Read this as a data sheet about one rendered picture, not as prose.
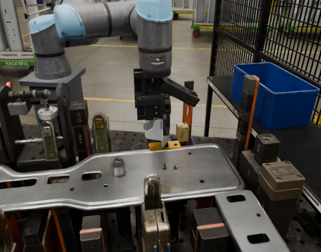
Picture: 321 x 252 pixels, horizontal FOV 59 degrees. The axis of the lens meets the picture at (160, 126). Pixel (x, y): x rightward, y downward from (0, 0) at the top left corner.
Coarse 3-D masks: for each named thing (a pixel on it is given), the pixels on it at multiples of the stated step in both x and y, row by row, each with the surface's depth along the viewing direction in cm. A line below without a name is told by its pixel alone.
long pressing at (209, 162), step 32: (96, 160) 84; (128, 160) 84; (160, 160) 84; (192, 160) 84; (224, 160) 84; (0, 192) 72; (32, 192) 72; (64, 192) 72; (96, 192) 72; (128, 192) 72; (192, 192) 72
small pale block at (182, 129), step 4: (176, 124) 90; (180, 124) 89; (184, 124) 89; (176, 128) 90; (180, 128) 88; (184, 128) 88; (188, 128) 88; (176, 132) 91; (180, 132) 88; (184, 132) 89; (176, 136) 91; (180, 136) 89; (184, 136) 89; (180, 140) 90; (184, 140) 90; (180, 144) 91; (184, 144) 91; (180, 204) 104; (180, 208) 105; (180, 212) 105
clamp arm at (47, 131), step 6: (48, 120) 84; (42, 126) 83; (48, 126) 83; (54, 126) 85; (42, 132) 83; (48, 132) 83; (54, 132) 84; (42, 138) 84; (48, 138) 84; (54, 138) 84; (48, 144) 85; (54, 144) 85; (48, 150) 85; (54, 150) 85; (48, 156) 86; (54, 156) 86
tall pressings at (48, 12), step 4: (44, 0) 739; (48, 0) 758; (52, 0) 779; (96, 0) 777; (52, 4) 769; (56, 4) 741; (44, 8) 745; (52, 8) 773; (44, 12) 750; (48, 12) 754
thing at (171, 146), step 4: (176, 140) 78; (148, 144) 77; (152, 144) 77; (156, 144) 77; (160, 144) 77; (168, 144) 77; (172, 144) 77; (152, 148) 75; (156, 148) 75; (160, 148) 75; (164, 148) 75; (168, 148) 75; (172, 148) 75; (176, 148) 75
